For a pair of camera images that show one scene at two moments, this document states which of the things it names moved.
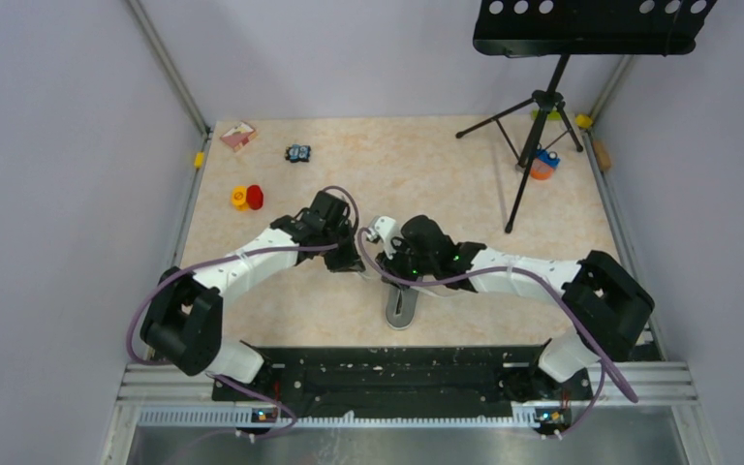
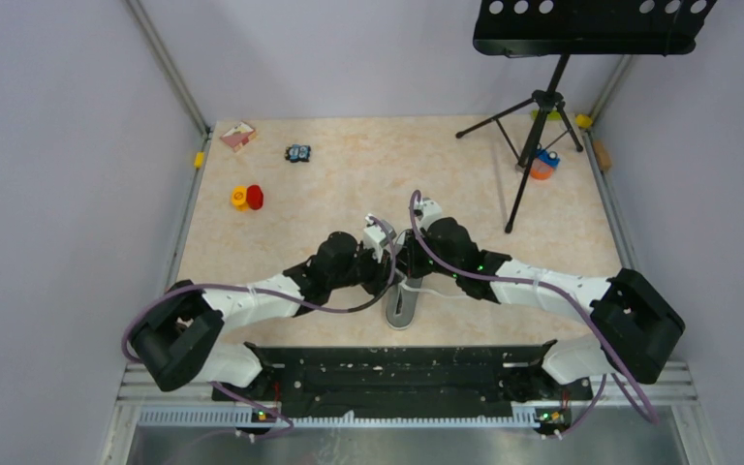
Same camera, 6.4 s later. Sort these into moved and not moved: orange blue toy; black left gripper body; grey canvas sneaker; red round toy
Moved: black left gripper body
Not moved: grey canvas sneaker; red round toy; orange blue toy
